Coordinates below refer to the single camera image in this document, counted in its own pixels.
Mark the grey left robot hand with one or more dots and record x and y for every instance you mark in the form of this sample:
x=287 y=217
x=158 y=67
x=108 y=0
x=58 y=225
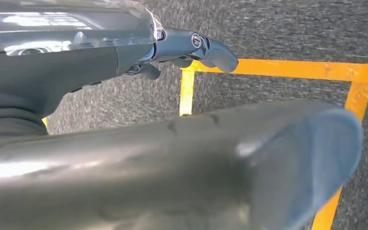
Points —
x=171 y=177

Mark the yellow floor tape square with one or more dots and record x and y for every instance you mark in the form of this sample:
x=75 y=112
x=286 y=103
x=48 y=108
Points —
x=266 y=66

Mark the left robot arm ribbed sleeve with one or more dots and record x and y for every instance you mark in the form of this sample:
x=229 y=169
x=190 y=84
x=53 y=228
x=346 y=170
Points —
x=9 y=127

